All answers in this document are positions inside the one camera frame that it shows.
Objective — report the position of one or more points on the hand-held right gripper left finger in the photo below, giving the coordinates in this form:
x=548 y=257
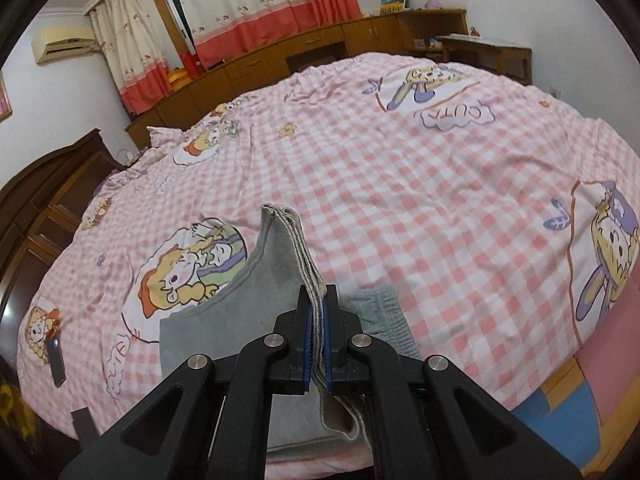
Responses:
x=306 y=345

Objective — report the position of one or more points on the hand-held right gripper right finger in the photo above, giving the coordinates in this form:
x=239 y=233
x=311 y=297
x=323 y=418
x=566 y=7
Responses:
x=330 y=345

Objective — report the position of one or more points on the grey pants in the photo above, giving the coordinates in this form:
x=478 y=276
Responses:
x=215 y=330

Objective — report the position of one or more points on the dark smartphone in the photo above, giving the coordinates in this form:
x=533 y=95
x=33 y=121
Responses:
x=56 y=360

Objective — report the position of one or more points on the pink checked printed blanket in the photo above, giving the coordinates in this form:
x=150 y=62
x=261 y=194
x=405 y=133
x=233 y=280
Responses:
x=400 y=185

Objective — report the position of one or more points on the dark wooden headboard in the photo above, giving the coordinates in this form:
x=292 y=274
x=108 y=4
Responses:
x=45 y=195

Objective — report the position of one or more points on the pink blue floor mat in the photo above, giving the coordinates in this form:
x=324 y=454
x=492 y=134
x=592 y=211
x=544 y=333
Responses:
x=600 y=390

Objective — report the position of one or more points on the long wooden cabinet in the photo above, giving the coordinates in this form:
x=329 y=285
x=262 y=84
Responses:
x=260 y=67

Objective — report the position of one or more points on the wooden desk with white top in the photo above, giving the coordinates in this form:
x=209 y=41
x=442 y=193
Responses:
x=490 y=46

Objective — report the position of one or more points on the narrow cream red printed curtain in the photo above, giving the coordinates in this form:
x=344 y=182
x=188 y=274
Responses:
x=130 y=45

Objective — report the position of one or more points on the wide cream red printed curtain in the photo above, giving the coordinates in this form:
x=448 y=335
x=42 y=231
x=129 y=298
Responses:
x=260 y=0

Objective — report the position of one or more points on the purple plush toy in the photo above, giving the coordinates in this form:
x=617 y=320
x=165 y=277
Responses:
x=433 y=4

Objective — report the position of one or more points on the cream air conditioner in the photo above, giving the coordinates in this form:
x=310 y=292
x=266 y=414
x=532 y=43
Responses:
x=62 y=46

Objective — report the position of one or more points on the framed wall picture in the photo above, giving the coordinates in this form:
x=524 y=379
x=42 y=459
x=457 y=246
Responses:
x=4 y=97

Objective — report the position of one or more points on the white wall socket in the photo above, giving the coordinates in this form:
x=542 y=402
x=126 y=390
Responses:
x=555 y=93

